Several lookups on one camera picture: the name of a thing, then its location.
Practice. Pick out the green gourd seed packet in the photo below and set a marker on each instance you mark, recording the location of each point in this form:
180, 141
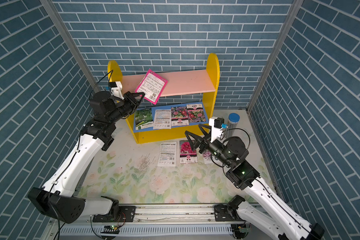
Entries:
143, 119

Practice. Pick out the white text back seed packet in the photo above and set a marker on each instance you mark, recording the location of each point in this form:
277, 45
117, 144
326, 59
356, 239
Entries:
168, 154

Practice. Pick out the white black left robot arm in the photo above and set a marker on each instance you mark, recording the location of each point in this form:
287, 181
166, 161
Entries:
56, 198

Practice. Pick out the aluminium corner post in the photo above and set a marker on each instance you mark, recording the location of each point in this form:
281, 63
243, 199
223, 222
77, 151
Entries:
295, 7
69, 41

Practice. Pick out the aluminium corner post left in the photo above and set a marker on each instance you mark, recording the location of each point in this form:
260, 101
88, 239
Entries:
69, 41

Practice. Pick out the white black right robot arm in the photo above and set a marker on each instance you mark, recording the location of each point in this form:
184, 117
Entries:
279, 221

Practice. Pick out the pink back seed packet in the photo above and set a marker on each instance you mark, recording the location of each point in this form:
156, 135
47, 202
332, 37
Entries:
152, 85

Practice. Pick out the purple flower seed packet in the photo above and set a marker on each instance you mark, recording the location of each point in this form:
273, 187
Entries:
207, 157

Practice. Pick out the white text packet lower shelf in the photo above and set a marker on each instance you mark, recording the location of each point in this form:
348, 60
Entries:
162, 119

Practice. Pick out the aluminium corner post right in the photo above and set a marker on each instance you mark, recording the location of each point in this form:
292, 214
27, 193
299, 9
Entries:
295, 7

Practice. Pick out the pink hollyhock seed packet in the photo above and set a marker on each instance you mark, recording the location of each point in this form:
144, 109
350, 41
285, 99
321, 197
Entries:
187, 155

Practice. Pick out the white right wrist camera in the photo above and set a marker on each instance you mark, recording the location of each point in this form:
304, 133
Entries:
218, 127

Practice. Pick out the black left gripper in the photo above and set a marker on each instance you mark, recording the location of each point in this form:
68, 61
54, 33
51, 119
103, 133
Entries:
129, 98

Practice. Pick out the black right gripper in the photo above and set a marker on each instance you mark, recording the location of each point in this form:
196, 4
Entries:
202, 141

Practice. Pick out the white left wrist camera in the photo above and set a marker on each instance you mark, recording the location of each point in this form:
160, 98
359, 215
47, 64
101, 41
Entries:
116, 90

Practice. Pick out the clear pencil tube blue lid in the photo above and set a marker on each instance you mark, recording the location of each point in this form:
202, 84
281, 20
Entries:
233, 120

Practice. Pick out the pink aster seed packet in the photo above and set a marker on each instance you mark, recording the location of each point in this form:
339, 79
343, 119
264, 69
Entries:
179, 116

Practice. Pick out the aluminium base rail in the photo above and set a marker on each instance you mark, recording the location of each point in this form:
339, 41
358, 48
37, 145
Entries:
154, 221

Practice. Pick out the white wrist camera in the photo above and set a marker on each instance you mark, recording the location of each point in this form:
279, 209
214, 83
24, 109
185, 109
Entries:
116, 90
218, 127

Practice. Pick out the yellow wooden shelf unit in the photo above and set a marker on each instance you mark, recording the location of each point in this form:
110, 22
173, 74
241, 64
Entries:
186, 87

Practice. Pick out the mixed aster flower seed packet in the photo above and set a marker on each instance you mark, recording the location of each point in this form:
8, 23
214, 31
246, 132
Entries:
196, 113

